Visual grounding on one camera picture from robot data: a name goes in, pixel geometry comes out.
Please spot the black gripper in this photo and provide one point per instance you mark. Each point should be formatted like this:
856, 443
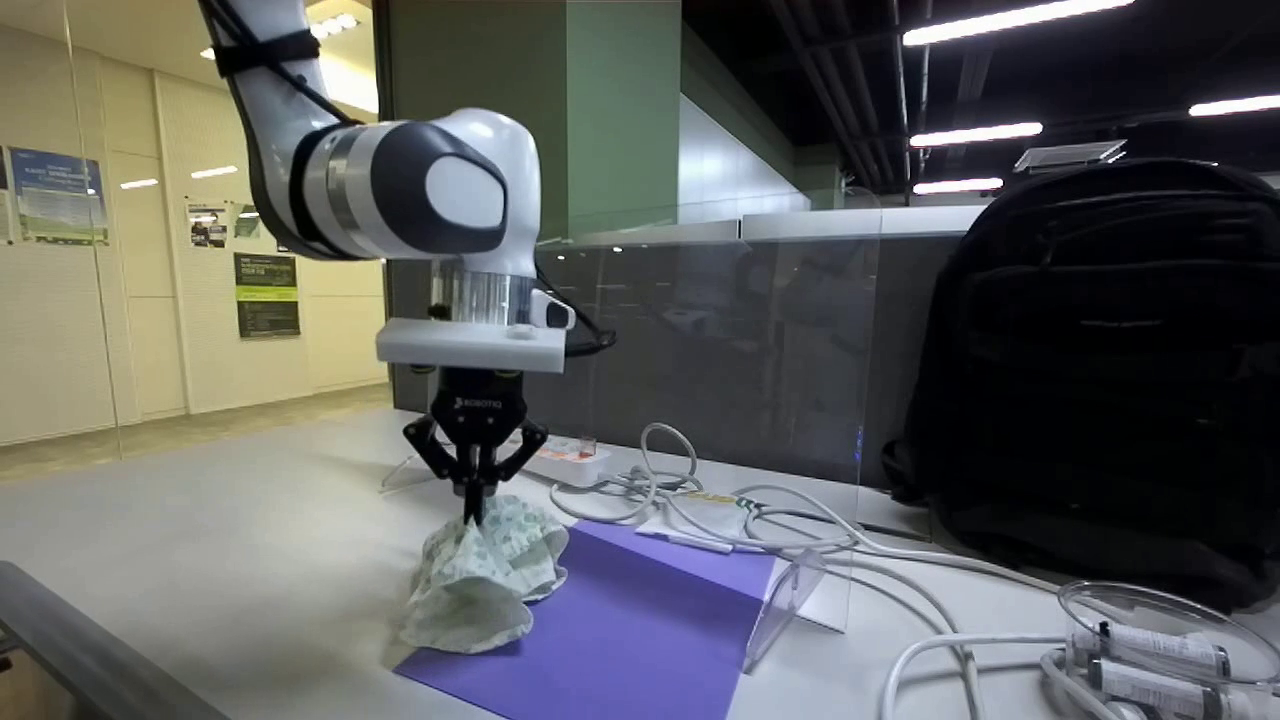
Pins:
473, 400

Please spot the white green patterned cloth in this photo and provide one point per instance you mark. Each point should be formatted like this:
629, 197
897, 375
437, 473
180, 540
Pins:
473, 587

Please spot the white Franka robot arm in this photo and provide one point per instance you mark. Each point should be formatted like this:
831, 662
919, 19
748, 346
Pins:
403, 184

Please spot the white power strip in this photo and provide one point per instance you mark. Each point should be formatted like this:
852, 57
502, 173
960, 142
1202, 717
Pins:
578, 460

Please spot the purple mat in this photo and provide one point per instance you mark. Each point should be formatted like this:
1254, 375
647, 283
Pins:
613, 640

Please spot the transparent acrylic panel stand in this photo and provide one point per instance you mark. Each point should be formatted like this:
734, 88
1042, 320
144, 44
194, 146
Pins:
695, 346

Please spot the fluorescent ceiling light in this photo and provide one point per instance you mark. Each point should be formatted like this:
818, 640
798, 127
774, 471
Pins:
1012, 19
956, 184
1233, 106
976, 132

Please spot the black backpack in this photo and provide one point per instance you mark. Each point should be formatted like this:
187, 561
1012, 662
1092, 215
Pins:
1104, 375

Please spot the dark wall sign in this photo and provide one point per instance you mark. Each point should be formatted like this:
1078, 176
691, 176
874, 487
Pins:
266, 272
268, 317

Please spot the small wall notice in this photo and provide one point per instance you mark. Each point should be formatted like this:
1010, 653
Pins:
248, 225
207, 225

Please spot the blue wall poster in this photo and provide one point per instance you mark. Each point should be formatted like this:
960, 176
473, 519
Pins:
56, 194

